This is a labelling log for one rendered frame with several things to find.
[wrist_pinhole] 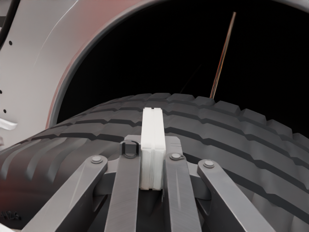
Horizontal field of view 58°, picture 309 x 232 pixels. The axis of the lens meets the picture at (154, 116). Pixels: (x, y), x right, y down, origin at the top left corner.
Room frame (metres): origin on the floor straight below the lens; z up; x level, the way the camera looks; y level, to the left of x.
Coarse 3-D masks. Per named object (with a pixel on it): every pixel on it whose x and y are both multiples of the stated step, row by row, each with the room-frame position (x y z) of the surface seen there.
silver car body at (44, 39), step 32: (0, 0) 2.77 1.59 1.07; (32, 0) 0.66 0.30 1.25; (64, 0) 0.63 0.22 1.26; (96, 0) 0.57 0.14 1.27; (128, 0) 0.54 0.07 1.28; (0, 32) 0.72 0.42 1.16; (32, 32) 0.66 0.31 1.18; (64, 32) 0.59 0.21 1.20; (0, 64) 0.70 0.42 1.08; (32, 64) 0.66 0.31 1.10; (64, 64) 0.59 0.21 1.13; (0, 96) 0.71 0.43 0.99; (32, 96) 0.63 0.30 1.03; (0, 128) 0.68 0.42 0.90; (32, 128) 0.63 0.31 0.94
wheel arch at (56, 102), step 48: (144, 0) 0.53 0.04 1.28; (192, 0) 0.62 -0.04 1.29; (240, 0) 0.74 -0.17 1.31; (288, 0) 0.45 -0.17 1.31; (96, 48) 0.61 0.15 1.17; (144, 48) 0.86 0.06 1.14; (192, 48) 0.82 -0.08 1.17; (240, 48) 0.77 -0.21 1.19; (288, 48) 0.73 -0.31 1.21; (96, 96) 0.78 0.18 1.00; (240, 96) 0.76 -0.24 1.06; (288, 96) 0.72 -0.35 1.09
